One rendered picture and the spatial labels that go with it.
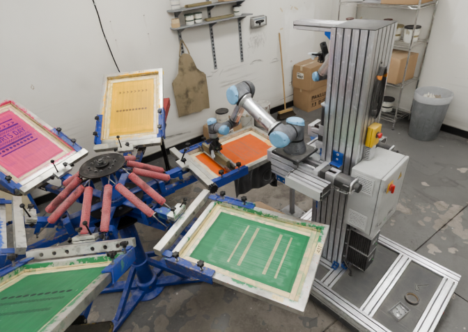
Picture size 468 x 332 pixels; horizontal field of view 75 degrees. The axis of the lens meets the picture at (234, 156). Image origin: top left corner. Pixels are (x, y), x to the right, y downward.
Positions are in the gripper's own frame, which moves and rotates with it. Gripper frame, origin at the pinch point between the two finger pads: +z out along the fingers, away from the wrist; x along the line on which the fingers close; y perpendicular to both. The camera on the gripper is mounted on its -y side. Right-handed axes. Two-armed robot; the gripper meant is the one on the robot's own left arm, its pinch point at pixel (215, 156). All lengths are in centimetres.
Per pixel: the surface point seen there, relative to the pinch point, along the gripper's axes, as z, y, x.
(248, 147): 5.2, 0.6, 34.3
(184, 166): -6.9, 6.0, -31.1
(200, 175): -3.4, 20.1, -25.3
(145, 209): -8, 35, -73
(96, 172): -30, 7, -90
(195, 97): 25, -193, 79
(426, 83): 37, -14, 367
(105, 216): -14, 34, -96
